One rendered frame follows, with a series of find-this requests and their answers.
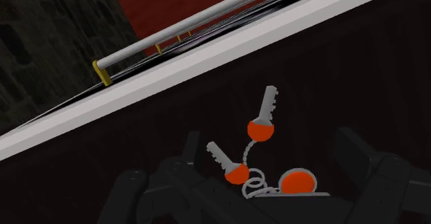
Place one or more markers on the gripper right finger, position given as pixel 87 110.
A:
pixel 387 186

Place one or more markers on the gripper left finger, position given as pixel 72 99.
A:
pixel 175 196

